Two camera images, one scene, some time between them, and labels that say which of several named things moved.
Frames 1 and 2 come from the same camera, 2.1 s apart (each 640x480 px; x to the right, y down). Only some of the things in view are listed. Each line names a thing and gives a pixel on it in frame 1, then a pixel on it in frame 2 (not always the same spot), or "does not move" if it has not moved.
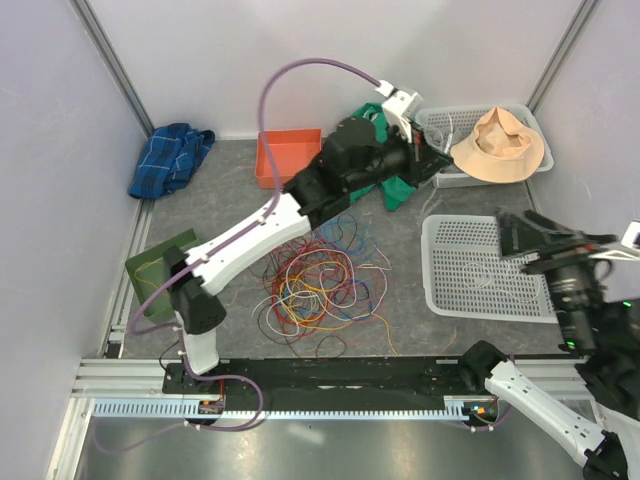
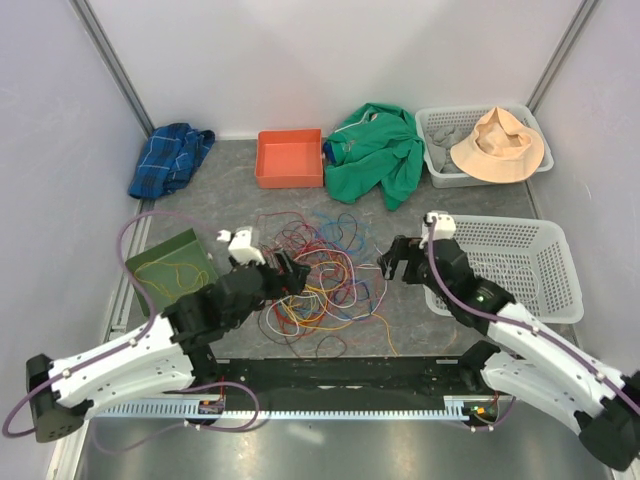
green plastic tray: (148, 274) does not move
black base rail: (323, 378) does not move
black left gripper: (425, 160) → (290, 282)
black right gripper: (522, 231) → (402, 248)
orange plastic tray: (292, 150) does not move
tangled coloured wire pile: (318, 286) does not move
